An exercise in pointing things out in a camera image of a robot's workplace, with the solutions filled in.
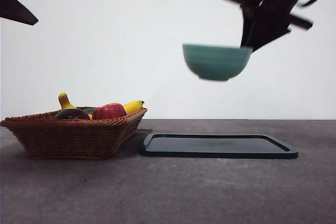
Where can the green vegetable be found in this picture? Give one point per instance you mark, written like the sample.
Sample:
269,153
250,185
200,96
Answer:
88,110

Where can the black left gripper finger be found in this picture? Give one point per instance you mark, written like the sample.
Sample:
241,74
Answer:
13,10

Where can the teal ceramic bowl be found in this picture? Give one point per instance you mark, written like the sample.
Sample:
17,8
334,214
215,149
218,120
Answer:
215,62

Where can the yellow banana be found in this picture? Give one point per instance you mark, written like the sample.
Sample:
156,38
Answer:
64,103

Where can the dark purple plum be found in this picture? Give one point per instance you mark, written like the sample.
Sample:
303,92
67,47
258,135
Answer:
72,115

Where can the red ribbed pepper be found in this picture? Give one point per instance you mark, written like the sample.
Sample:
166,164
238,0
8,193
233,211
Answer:
109,111

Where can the brown wicker basket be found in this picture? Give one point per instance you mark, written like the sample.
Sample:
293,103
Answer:
71,140

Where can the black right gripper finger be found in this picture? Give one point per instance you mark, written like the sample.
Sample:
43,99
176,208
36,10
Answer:
248,24
270,32

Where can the black rectangular tray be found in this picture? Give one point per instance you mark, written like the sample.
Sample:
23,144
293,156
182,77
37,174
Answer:
218,148

